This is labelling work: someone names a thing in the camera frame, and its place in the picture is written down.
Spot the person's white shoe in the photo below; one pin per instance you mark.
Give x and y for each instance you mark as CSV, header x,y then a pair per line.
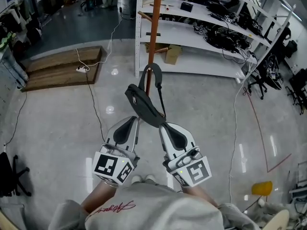
x,y
149,178
137,178

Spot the person's white left shoe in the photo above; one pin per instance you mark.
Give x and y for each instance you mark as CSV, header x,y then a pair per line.
x,y
137,178

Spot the person's right forearm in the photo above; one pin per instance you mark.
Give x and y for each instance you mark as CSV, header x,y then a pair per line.
x,y
199,195

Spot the light wooden board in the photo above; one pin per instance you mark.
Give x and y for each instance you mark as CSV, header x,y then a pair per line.
x,y
281,220

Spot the person's white right shoe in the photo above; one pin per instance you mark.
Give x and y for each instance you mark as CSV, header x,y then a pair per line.
x,y
149,178

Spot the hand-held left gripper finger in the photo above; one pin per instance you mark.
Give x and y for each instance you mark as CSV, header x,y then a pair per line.
x,y
110,134
135,138

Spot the person's grey sweatshirt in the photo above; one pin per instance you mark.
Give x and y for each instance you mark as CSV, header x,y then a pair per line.
x,y
156,210

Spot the black box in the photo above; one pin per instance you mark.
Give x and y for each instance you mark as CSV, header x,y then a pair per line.
x,y
187,6

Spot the white metal shelf unit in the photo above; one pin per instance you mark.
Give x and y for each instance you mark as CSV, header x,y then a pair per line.
x,y
192,63

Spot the white power strip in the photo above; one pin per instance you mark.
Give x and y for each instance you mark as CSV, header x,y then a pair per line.
x,y
82,69

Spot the open cardboard box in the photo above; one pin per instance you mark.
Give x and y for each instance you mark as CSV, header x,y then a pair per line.
x,y
165,47

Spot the brown wooden coat rack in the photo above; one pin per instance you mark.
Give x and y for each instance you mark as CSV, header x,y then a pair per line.
x,y
153,32

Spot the black office chair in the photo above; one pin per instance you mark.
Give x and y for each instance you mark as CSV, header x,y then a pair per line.
x,y
298,87
257,83
6,176

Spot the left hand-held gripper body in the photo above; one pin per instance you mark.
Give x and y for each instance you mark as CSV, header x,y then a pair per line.
x,y
105,165

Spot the person's left forearm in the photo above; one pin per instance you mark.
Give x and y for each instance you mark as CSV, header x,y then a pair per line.
x,y
96,198

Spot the closed cardboard box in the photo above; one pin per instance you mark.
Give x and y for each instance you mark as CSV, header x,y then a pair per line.
x,y
173,54

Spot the low wooden step platform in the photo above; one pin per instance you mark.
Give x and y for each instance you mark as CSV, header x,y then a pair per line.
x,y
60,71

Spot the green vacuum cleaner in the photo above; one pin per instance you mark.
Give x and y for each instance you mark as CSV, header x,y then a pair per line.
x,y
89,2

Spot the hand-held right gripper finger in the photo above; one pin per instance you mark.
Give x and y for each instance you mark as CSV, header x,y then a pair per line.
x,y
164,140
188,140

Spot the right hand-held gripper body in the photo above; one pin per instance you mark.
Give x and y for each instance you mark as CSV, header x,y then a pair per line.
x,y
197,171

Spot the flat black device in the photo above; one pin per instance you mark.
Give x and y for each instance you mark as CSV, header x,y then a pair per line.
x,y
157,34

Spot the yellow plastic bin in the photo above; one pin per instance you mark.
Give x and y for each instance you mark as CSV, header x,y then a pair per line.
x,y
262,188

